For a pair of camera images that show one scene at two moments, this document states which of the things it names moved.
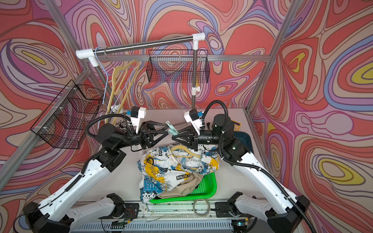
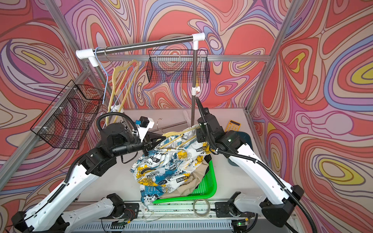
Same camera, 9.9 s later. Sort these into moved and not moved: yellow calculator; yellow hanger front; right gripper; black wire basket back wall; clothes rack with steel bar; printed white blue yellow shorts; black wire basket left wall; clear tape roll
Moved: printed white blue yellow shorts; yellow hanger front; right gripper
Not moved: black wire basket back wall; clothes rack with steel bar; clear tape roll; yellow calculator; black wire basket left wall
